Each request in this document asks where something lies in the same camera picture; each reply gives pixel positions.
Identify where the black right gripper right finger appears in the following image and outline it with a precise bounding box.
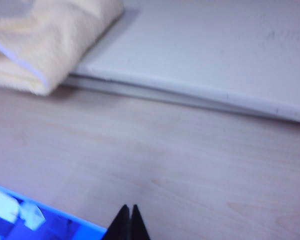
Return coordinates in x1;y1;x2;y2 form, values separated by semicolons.
130;204;151;240

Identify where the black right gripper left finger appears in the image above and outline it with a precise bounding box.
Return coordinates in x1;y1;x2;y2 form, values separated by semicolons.
106;204;131;240

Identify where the cream cleaning cloth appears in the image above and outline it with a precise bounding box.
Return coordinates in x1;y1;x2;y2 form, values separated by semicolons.
0;0;126;96

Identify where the grey desk riser base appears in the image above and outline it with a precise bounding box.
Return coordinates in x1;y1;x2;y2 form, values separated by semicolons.
62;76;300;126

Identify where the white desk riser board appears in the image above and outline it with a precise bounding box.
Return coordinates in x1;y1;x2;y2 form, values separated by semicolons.
72;0;300;125

